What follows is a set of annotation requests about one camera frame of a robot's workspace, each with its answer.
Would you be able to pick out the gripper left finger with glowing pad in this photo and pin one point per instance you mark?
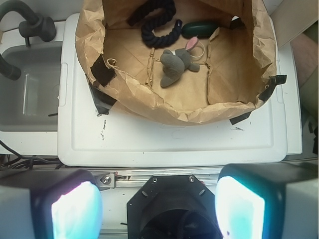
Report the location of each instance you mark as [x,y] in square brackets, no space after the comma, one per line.
[49,204]

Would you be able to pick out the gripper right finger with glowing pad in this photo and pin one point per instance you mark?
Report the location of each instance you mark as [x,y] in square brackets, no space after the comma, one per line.
[268,201]

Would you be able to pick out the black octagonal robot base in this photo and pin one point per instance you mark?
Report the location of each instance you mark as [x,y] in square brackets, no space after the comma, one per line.
[173,210]

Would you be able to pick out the white plastic bin lid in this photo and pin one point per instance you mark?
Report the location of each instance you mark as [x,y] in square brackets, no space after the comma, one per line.
[119,139]

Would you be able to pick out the gray sink basin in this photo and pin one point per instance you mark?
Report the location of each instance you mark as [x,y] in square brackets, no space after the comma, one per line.
[30,104]

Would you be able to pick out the black tape strip left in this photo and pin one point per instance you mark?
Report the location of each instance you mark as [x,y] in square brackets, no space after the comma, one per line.
[103,102]

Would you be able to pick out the black tape strip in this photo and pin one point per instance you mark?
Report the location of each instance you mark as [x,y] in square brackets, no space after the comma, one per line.
[103,102]
[273,82]

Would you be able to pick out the black tape strip right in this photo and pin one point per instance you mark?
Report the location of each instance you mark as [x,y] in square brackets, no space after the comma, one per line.
[273,82]

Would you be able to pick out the black tape inside bag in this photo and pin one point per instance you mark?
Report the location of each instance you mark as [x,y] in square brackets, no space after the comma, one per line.
[103,74]

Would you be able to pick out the brown paper bag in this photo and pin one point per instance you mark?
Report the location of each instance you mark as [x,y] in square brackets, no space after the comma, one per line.
[131,35]

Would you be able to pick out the gray plush bunny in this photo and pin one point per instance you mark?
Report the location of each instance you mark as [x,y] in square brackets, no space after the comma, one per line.
[174,64]

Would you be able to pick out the dark gray faucet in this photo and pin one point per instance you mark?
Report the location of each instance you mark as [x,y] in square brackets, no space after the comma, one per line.
[34,25]

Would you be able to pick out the dark green oval case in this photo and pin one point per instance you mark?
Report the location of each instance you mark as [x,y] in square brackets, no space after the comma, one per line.
[200,29]

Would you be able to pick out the aluminum frame rail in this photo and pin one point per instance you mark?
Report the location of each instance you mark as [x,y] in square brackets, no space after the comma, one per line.
[111,178]

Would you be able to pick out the white ring band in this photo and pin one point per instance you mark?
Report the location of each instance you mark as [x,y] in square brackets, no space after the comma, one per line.
[198,51]

